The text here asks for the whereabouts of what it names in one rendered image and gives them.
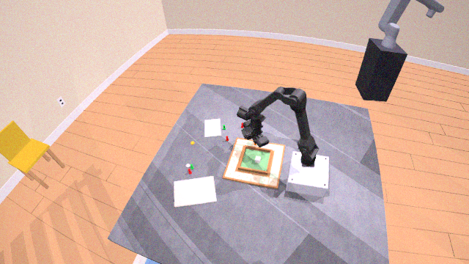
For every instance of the cream game board with green dice tray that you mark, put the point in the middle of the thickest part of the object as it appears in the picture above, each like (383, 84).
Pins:
(247, 162)

